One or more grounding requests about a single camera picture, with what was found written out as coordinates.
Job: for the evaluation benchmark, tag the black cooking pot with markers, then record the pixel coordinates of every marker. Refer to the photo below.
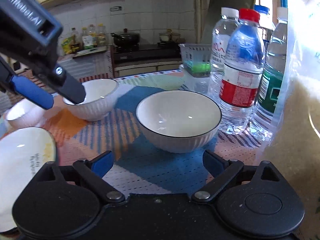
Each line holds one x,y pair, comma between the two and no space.
126,38

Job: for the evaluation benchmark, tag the black gas stove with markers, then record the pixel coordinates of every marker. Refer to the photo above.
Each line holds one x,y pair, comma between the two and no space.
145,52

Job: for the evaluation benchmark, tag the large white ribbed bowl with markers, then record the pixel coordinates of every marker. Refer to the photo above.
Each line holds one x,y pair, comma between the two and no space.
178,121

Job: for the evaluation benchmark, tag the clear plastic container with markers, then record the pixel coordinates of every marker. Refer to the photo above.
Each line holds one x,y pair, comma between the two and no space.
194,84

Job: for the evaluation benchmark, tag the colourful patchwork tablecloth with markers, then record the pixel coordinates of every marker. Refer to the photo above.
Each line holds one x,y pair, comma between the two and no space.
139,167

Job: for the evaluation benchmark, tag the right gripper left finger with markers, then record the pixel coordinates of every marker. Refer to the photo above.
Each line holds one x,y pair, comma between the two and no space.
92,172

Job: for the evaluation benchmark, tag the small white ribbed bowl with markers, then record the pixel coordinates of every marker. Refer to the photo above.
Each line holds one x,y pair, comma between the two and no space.
24,114

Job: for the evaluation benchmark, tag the white label water bottle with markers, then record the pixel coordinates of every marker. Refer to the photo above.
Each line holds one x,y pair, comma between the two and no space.
220,36

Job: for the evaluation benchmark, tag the green label water bottle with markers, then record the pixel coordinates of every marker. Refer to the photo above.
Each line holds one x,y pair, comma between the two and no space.
271,80

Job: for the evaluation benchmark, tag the blue cap bottle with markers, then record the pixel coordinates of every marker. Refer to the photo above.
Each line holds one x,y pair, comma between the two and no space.
266,26

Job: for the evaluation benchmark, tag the white plastic basket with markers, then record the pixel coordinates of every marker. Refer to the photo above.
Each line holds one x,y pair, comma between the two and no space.
196,59

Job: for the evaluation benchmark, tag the yellow oil bottle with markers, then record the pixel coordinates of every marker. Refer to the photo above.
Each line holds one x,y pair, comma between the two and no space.
75,41

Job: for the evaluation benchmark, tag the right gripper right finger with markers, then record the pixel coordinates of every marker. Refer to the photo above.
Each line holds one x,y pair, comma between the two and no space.
223,172

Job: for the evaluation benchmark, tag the medium white ribbed bowl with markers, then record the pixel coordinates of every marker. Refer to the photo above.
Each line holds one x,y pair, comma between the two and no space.
100,99

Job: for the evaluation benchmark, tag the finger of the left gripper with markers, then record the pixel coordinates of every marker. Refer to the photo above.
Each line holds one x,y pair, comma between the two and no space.
66,85
26,88

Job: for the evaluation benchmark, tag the steel pot on stove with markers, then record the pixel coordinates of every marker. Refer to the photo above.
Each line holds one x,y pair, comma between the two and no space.
169,36

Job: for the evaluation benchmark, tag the clear bag of rice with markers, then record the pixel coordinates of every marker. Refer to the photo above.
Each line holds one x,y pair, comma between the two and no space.
294,146

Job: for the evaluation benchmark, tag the red label water bottle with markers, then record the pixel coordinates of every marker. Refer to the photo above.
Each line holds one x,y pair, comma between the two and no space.
243,68

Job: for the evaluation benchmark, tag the wooden cutting board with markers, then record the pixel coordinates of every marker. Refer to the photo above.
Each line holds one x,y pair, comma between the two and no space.
91,51

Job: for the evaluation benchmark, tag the white sun plate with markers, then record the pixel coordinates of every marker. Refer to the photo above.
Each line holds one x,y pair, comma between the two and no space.
23,153

